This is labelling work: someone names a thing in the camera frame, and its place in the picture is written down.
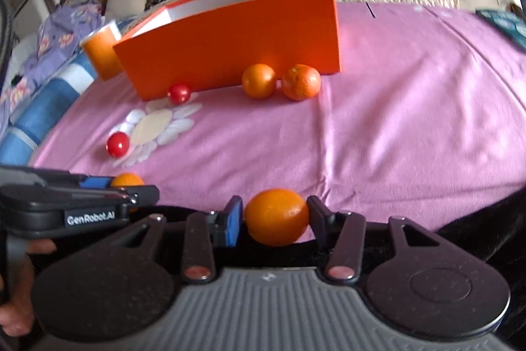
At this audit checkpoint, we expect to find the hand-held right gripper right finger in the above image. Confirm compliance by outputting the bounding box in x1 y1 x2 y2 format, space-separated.
307 195 438 286

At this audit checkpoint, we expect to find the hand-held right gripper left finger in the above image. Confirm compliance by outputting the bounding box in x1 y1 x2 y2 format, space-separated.
119 195 243 285

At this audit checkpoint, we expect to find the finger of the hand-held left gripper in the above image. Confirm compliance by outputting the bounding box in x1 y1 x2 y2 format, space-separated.
41 169 113 190
72 185 160 211

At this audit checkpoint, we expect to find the orange cardboard box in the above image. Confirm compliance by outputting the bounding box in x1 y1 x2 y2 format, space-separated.
112 0 342 102

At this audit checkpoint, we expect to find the person's left hand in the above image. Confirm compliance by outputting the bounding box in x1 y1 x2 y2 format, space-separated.
0 241 57 337

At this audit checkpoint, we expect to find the red cherry tomato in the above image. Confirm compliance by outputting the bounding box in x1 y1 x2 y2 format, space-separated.
168 84 192 105
106 132 131 158

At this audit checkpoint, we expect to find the blue white striped blanket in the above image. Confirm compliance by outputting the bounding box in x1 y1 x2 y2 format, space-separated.
0 51 100 166

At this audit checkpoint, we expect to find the orange speckled canister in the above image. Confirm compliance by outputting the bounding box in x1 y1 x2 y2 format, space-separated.
79 21 124 81

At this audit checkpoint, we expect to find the pink flower-print tablecloth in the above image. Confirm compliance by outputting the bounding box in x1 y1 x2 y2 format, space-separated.
31 1 526 240

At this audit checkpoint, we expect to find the bumpy-skinned orange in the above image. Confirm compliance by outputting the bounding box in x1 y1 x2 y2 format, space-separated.
281 64 322 102

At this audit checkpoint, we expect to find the purple floral blanket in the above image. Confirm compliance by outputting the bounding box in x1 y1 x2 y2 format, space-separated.
18 0 108 78

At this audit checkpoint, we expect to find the dark teal patterned cloth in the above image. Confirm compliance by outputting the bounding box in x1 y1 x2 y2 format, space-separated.
476 9 526 49

